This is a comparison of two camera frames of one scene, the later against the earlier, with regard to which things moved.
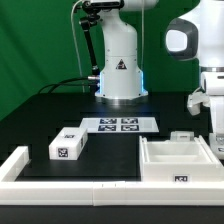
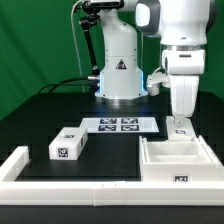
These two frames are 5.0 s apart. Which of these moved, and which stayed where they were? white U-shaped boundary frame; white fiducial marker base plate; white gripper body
Moved: white gripper body
Stayed: white fiducial marker base plate; white U-shaped boundary frame
